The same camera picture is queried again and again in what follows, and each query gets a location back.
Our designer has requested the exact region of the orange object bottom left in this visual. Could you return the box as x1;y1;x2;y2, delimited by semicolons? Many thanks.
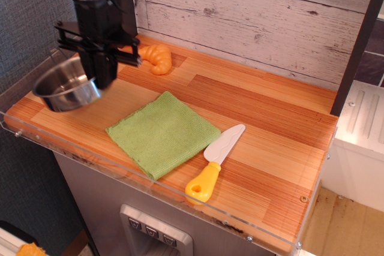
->
16;243;47;256

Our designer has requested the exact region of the dark right shelf post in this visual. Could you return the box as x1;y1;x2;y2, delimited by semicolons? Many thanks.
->
331;0;383;116

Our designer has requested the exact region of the clear acrylic left guard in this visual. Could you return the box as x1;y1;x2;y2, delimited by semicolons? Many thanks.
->
1;45;75;112

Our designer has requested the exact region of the stainless steel pot bowl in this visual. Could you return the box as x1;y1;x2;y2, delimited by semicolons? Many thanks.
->
32;56;104;112

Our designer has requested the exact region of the silver dispenser button panel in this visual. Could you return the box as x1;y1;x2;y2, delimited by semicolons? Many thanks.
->
119;204;194;255

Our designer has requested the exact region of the green cloth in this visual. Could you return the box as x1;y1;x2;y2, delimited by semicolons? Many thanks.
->
106;91;221;180

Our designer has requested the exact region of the toy knife yellow handle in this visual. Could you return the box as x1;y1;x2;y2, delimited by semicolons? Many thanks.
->
185;124;246;205

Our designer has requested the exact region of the clear acrylic front guard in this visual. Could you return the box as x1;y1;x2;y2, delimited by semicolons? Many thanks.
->
1;110;313;255

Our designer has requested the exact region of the grey toy fridge cabinet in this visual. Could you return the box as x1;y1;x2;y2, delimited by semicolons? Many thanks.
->
54;153;271;255

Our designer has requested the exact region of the orange toy croissant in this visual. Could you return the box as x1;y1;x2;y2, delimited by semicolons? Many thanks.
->
116;43;173;76

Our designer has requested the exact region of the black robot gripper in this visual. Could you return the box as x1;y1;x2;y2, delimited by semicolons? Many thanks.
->
55;0;141;90

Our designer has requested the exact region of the clear acrylic guard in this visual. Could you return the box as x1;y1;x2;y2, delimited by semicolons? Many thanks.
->
1;110;313;255
1;45;75;112

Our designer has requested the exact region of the white toy sink unit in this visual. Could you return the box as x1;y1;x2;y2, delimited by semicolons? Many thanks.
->
320;81;383;211

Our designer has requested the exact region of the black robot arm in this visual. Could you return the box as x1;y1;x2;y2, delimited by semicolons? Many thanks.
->
55;0;140;89

